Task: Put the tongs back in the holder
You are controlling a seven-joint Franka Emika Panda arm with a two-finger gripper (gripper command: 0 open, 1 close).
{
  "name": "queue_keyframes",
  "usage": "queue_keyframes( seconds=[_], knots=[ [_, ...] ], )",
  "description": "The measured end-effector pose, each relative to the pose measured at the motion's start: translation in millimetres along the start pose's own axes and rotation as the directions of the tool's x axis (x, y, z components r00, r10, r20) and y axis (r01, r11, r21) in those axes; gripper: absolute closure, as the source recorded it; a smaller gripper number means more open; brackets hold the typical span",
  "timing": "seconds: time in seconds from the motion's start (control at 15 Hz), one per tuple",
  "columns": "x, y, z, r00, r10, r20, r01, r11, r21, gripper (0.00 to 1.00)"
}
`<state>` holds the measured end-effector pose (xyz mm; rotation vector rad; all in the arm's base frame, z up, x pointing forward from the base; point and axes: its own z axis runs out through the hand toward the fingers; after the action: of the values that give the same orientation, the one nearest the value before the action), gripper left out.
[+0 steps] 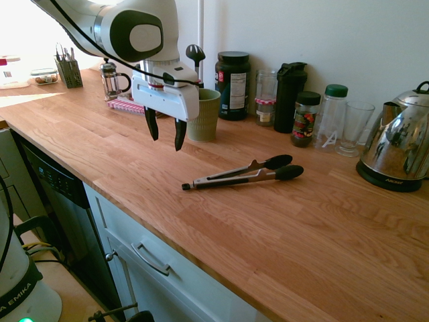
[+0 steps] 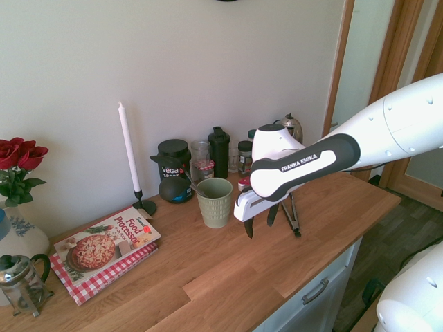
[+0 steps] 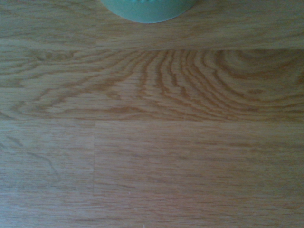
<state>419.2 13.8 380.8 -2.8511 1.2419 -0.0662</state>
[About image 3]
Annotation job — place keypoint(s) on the green ribbed utensil holder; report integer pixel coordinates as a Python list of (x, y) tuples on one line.
[(147, 12)]

